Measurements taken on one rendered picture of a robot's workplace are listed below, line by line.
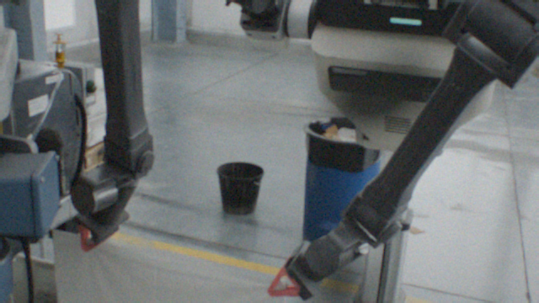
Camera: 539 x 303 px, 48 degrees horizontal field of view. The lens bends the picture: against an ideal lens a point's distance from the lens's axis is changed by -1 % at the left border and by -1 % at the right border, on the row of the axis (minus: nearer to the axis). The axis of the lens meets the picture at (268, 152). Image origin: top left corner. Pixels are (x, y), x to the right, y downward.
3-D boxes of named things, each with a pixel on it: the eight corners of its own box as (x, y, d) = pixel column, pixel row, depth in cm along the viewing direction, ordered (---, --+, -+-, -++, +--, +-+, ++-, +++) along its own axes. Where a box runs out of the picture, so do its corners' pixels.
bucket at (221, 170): (269, 204, 392) (271, 166, 384) (253, 221, 365) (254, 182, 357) (226, 195, 401) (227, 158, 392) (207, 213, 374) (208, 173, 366)
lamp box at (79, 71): (96, 104, 133) (94, 64, 130) (84, 108, 129) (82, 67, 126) (67, 100, 135) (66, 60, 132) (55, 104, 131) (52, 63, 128)
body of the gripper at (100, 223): (71, 221, 112) (85, 194, 109) (102, 201, 121) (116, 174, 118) (97, 243, 112) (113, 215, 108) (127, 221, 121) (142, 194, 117)
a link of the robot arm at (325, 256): (405, 224, 98) (367, 188, 100) (382, 236, 88) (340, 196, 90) (360, 274, 102) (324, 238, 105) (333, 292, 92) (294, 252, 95)
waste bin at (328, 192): (383, 224, 372) (397, 123, 351) (369, 263, 326) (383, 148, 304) (308, 210, 386) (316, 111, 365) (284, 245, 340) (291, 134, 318)
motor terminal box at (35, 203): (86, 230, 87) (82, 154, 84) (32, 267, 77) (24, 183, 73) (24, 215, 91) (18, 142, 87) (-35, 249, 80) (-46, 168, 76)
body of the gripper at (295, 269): (282, 271, 101) (315, 250, 97) (299, 245, 110) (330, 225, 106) (306, 301, 101) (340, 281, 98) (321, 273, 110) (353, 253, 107)
